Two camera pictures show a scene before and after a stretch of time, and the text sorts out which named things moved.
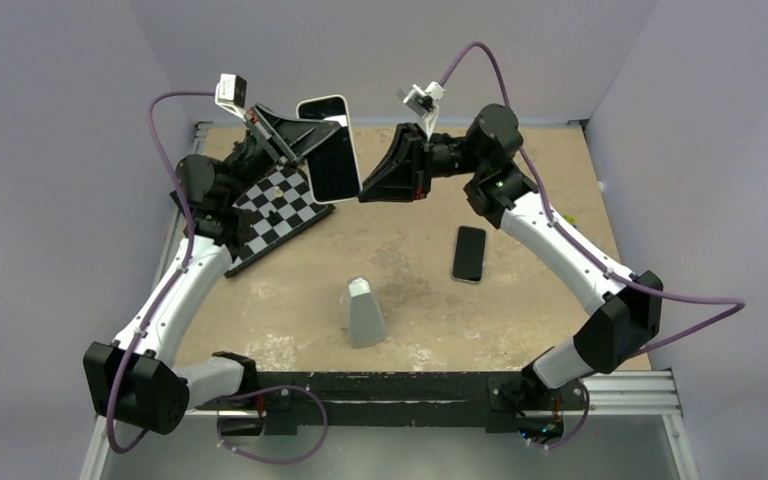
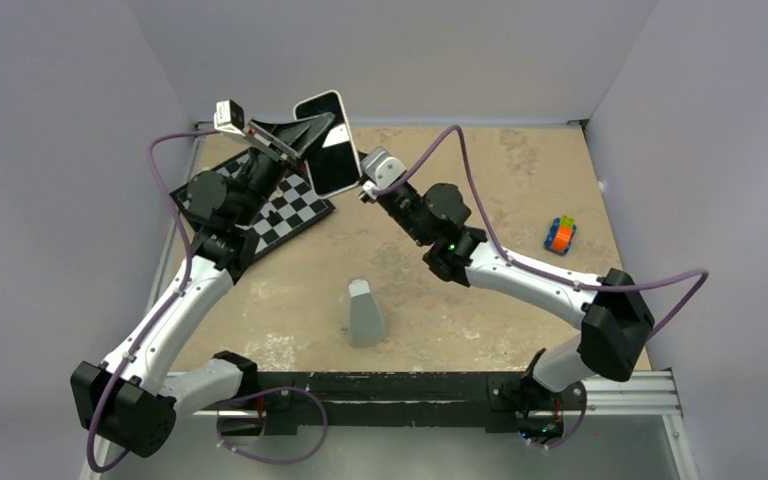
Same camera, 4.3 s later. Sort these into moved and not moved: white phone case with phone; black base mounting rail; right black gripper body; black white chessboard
Moved: right black gripper body
Not moved: black base mounting rail; white phone case with phone; black white chessboard
